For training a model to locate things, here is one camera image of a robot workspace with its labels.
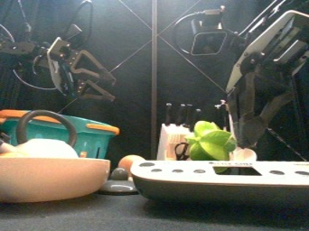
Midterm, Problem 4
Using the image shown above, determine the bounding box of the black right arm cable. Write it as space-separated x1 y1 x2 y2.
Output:
172 11 203 56

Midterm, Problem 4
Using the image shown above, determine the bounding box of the teal basket with orange rim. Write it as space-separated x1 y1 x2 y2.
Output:
0 109 120 160

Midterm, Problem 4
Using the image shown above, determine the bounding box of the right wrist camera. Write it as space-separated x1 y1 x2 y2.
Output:
190 8 231 57

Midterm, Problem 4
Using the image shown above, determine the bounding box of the grey pan lid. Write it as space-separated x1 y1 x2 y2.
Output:
96 167 140 196

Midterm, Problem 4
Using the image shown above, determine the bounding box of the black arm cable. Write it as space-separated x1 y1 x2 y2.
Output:
59 0 94 43
172 11 203 56

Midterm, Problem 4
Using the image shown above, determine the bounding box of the orange wooden cup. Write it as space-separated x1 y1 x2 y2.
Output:
0 156 112 204

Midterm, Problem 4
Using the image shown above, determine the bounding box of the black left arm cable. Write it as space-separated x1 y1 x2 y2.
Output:
59 0 94 43

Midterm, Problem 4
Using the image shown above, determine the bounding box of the green leafy vegetable toy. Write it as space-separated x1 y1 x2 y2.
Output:
185 120 238 174

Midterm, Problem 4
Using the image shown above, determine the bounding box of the metal frame pole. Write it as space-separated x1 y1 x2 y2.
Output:
150 0 159 161

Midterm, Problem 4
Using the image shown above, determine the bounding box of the black knife handle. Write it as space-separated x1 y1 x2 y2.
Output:
164 102 174 126
175 103 186 126
183 104 193 128
191 108 203 128

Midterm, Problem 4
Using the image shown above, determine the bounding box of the white toy kettle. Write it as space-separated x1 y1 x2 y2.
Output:
0 109 80 160

